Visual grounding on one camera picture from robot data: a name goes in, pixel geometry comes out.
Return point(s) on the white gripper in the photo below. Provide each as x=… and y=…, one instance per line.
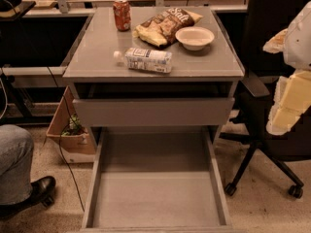
x=298, y=43

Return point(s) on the clear plastic water bottle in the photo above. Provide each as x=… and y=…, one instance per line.
x=157, y=61

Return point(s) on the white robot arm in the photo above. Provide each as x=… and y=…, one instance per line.
x=297, y=46

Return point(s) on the grey drawer cabinet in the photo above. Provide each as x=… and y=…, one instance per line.
x=94, y=73

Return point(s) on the closed upper drawer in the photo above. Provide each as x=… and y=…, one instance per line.
x=153, y=112

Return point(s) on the open middle drawer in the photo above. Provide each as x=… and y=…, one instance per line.
x=156, y=182

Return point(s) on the white bowl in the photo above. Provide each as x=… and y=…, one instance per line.
x=195, y=38

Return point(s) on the brown chip bag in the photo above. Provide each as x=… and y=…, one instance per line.
x=160, y=30

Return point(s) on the red soda can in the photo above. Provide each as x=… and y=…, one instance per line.
x=121, y=9

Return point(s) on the cardboard box with plant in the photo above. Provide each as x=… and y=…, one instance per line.
x=73, y=141

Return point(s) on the black leather shoe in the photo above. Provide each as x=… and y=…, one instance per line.
x=42, y=192

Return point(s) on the person leg in jeans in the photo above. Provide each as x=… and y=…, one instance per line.
x=16, y=151

